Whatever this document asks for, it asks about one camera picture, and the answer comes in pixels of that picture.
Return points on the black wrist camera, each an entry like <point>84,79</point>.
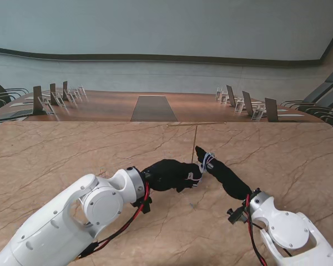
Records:
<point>145,206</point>
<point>236,216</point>

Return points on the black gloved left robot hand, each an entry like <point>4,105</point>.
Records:
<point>172,174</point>

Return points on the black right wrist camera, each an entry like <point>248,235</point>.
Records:
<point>236,216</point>

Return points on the clear acrylic name holder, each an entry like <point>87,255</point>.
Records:
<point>70,97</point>
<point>76,93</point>
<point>82,91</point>
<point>239,105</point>
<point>258,113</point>
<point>218,94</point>
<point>58,99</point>
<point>44,105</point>
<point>224,98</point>

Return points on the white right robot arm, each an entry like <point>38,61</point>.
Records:
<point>288,230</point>

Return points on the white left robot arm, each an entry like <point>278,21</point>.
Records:
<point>61,221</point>

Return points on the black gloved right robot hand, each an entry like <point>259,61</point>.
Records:
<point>227,177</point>

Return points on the brown wooden conference table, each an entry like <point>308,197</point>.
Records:
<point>108,108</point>

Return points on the grey desk pad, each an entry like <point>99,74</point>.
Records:
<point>22,104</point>
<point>291,115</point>
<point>14,113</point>

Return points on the gold T rack marble base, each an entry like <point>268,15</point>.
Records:
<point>195,138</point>

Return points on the dark upright desk monitor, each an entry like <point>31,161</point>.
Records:
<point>247,102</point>
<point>37,99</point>
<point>53,92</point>
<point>271,109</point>
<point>65,88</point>
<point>230,95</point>

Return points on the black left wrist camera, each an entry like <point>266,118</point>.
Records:
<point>145,206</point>

